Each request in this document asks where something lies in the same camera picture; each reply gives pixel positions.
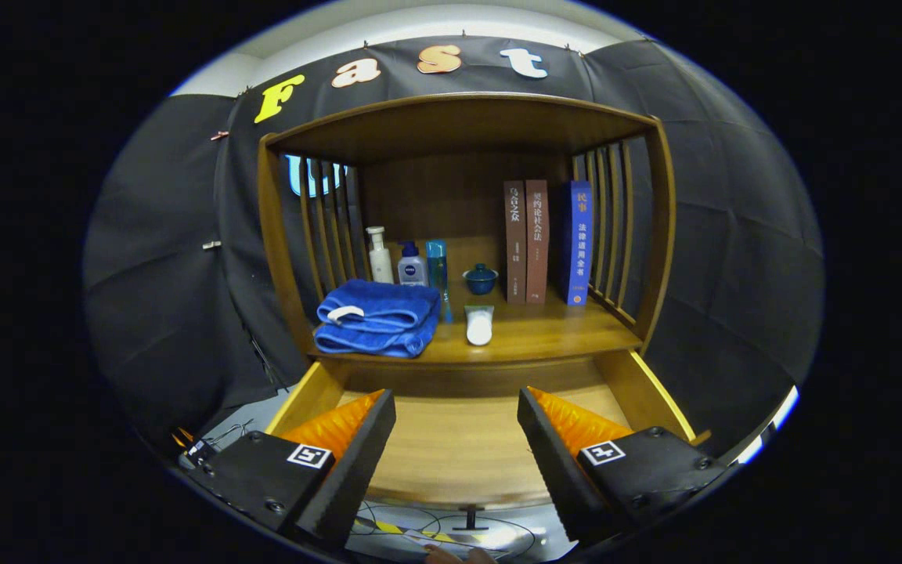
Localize white pump bottle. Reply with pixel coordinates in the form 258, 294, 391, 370
366, 226, 395, 284

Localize wooden cabinet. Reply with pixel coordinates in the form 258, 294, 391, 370
257, 92, 677, 396

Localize reddish brown book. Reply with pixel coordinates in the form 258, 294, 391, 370
525, 179, 550, 305

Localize black device orange wires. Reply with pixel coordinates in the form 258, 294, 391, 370
173, 427, 221, 469

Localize black backdrop cloth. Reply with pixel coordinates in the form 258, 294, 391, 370
83, 35, 826, 459

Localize white tube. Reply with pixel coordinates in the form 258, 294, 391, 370
464, 305, 495, 346

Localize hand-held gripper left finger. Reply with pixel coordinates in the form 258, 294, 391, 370
199, 389, 397, 549

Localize dark brown book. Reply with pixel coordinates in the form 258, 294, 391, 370
503, 180, 529, 305

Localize white bottle blue cap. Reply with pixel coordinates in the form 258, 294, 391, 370
397, 241, 429, 287

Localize clear blue bottle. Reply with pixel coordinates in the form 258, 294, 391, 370
426, 239, 453, 324

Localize blue book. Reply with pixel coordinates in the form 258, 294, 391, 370
563, 181, 594, 306

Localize wooden drawer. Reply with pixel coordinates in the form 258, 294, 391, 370
265, 349, 712, 533

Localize floor cables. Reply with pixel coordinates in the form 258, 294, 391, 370
349, 501, 538, 561

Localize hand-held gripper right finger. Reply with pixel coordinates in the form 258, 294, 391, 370
518, 385, 726, 545

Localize white slotted panel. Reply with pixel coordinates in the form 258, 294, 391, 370
733, 384, 800, 465

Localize blue lidded teacup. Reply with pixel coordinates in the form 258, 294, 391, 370
463, 263, 499, 296

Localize folded blue towel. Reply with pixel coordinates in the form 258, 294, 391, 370
313, 278, 442, 359

